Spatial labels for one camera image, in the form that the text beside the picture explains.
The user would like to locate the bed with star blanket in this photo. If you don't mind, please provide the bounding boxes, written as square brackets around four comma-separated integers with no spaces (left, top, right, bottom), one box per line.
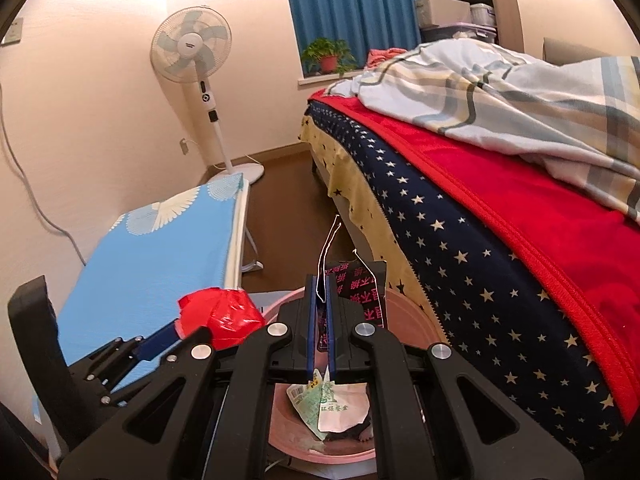
[299,100,636,466]

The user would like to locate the white folding table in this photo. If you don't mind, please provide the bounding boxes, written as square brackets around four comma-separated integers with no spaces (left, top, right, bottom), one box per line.
[222,180,266,286]

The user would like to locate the blue patterned tablecloth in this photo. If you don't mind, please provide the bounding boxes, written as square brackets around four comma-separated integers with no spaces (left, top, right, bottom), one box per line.
[32,174,246,411]

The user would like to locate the grey wall cable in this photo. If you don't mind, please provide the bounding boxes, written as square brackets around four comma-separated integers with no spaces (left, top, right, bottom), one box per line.
[0,85,88,266]

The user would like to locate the black foil packet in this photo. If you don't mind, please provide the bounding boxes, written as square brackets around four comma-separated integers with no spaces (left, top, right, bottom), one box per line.
[325,420,373,443]

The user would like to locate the pink folded clothes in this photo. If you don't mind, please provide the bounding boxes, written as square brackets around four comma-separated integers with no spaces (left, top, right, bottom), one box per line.
[365,47,408,70]

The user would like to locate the large clear storage bin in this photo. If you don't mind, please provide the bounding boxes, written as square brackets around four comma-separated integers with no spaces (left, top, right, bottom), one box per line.
[419,22,499,45]

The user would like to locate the red blanket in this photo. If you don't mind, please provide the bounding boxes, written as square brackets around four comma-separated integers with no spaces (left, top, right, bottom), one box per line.
[307,87,640,423]

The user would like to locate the blue curtain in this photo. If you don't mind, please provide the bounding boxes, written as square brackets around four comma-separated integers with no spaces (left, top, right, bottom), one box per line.
[281,0,448,78]

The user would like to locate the beige cardboard box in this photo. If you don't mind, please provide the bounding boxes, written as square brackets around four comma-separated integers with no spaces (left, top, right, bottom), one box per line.
[414,0,472,28]

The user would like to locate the dark packet with pink print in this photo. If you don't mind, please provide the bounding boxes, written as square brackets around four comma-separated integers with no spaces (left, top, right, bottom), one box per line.
[317,215,390,361]

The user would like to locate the small clear lidded box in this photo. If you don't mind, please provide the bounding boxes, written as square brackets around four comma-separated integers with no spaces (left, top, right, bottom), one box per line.
[469,3,497,28]

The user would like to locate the grey bed frame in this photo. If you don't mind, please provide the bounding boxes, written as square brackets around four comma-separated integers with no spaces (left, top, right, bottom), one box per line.
[311,152,373,251]

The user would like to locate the green and white wrapper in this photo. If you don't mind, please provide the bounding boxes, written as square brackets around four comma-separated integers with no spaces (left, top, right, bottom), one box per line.
[286,367,371,441]

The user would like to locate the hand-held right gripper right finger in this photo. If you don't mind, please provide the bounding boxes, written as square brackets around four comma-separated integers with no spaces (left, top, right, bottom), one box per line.
[324,272,585,480]

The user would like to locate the white windowsill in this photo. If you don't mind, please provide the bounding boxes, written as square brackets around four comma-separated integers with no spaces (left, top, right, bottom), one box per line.
[298,72,361,86]

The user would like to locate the white wall socket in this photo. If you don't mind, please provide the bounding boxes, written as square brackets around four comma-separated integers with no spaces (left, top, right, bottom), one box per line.
[0,17,25,47]

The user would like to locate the beige headboard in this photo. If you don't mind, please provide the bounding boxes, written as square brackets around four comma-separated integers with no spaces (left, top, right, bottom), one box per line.
[542,36,613,66]

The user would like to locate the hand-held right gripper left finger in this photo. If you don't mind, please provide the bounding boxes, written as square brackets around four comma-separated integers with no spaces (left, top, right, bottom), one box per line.
[59,274,321,480]

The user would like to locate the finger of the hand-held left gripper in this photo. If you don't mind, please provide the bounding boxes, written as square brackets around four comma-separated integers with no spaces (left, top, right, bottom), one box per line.
[102,321,183,406]
[82,336,146,378]

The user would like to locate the pink plastic basin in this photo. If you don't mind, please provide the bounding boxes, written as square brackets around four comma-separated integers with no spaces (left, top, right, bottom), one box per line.
[250,287,441,466]

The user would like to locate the wooden bookshelf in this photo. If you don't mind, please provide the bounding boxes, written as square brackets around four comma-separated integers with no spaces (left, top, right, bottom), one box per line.
[442,0,525,56]

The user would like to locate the white standing fan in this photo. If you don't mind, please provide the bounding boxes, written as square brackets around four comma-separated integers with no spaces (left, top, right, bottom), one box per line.
[150,6,265,183]

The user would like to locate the light plaid quilt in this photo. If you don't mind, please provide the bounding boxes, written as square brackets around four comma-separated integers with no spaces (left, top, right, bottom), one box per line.
[324,39,640,223]

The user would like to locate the potted green plant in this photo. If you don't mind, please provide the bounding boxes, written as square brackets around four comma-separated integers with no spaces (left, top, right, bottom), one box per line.
[300,37,358,78]

